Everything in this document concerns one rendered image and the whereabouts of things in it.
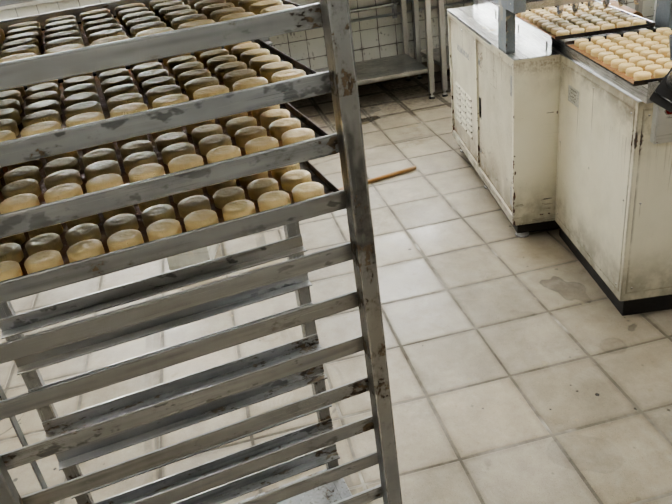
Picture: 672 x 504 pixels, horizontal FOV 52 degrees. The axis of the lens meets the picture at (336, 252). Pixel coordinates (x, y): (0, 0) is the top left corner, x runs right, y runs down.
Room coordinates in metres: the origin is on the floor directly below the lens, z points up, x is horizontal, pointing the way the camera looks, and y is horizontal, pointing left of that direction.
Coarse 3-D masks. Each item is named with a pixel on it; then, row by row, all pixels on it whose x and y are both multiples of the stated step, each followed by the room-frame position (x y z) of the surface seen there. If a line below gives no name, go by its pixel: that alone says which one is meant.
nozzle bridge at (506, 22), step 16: (496, 0) 2.98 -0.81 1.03; (512, 0) 2.75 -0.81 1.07; (528, 0) 2.81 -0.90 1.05; (544, 0) 2.77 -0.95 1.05; (560, 0) 2.77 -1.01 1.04; (576, 0) 2.77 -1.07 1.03; (592, 0) 2.77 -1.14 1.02; (512, 16) 2.84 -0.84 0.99; (656, 16) 2.94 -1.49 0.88; (512, 32) 2.84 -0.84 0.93; (512, 48) 2.84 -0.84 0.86
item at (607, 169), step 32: (576, 64) 2.56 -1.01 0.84; (576, 96) 2.54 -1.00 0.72; (608, 96) 2.26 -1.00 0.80; (576, 128) 2.53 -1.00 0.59; (608, 128) 2.24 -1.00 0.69; (640, 128) 2.04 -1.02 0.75; (576, 160) 2.51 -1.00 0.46; (608, 160) 2.22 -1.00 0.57; (640, 160) 2.04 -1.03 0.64; (576, 192) 2.49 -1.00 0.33; (608, 192) 2.20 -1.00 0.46; (640, 192) 2.04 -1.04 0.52; (576, 224) 2.48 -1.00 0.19; (608, 224) 2.18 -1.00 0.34; (640, 224) 2.04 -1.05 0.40; (576, 256) 2.53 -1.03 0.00; (608, 256) 2.16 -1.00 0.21; (640, 256) 2.04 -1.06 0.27; (608, 288) 2.20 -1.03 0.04; (640, 288) 2.04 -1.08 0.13
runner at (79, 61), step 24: (216, 24) 0.90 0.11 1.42; (240, 24) 0.91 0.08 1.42; (264, 24) 0.92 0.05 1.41; (288, 24) 0.93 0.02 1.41; (312, 24) 0.94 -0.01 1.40; (96, 48) 0.86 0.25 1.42; (120, 48) 0.87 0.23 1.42; (144, 48) 0.88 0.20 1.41; (168, 48) 0.88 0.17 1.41; (192, 48) 0.89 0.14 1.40; (0, 72) 0.83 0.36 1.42; (24, 72) 0.83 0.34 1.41; (48, 72) 0.84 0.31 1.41; (72, 72) 0.85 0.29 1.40
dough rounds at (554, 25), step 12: (528, 12) 3.20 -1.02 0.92; (540, 12) 3.17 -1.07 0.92; (552, 12) 3.16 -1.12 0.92; (564, 12) 3.10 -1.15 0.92; (588, 12) 3.08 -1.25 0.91; (600, 12) 3.00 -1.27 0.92; (612, 12) 2.97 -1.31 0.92; (624, 12) 2.93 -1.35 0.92; (540, 24) 2.97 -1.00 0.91; (552, 24) 2.91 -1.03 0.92; (564, 24) 2.87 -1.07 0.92; (576, 24) 2.87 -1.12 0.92; (588, 24) 2.81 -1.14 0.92; (600, 24) 2.79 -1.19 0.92; (612, 24) 2.75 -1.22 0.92; (624, 24) 2.73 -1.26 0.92; (636, 24) 2.74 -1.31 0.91; (552, 36) 2.77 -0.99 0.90
